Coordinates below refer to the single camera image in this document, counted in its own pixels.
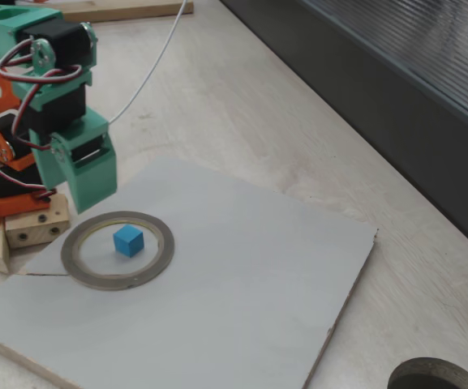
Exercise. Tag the white laminated chipboard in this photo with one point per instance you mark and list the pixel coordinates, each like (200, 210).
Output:
(217, 316)

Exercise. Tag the ribbed glass desk partition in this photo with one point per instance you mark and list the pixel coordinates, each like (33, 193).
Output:
(379, 101)

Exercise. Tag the blue cube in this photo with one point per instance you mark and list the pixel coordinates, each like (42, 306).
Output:
(127, 243)

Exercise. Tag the wooden block with screw holes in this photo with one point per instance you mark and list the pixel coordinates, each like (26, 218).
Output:
(35, 233)

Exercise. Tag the thin wooden board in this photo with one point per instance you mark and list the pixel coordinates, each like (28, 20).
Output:
(136, 10)

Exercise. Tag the green gripper with servo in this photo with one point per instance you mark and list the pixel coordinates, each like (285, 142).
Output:
(91, 157)

